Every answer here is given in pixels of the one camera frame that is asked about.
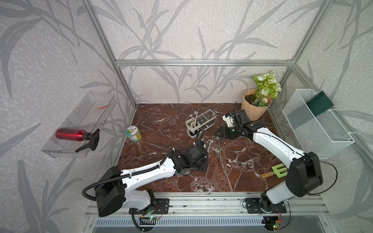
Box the pink toothbrush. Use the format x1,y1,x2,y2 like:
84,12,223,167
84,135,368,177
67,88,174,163
194,111,199,127

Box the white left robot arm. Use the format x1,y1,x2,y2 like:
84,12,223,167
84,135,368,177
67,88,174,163
82,130,208,217

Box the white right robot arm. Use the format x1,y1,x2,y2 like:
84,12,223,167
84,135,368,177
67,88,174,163
215,110,323,212

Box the peach ribbed flower pot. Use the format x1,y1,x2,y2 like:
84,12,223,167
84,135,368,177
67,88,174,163
241,88,272,121

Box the green white artificial flowers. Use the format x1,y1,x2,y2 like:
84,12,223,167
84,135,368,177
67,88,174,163
250,71,282,107

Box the green yellow label jar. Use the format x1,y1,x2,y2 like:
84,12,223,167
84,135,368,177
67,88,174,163
125,126,142,143

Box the dark green card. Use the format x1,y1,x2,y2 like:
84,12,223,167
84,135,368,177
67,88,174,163
306,91,334,117

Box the red spray bottle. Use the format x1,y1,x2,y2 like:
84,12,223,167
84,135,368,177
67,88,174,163
55,128,100,152

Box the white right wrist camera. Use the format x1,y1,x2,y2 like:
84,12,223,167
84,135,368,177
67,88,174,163
222,114,235,128

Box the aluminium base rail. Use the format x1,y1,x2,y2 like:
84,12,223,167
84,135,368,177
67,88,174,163
83,191,330,217

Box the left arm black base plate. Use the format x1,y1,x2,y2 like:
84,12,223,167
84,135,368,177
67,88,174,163
129,198,170,215

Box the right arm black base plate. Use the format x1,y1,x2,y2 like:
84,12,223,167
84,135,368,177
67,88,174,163
242,198,288,214

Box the white wire mesh basket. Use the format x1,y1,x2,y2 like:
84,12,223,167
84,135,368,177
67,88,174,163
282,89,355,159

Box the clear wall shelf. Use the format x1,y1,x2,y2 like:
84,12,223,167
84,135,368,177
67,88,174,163
41,91,117,158

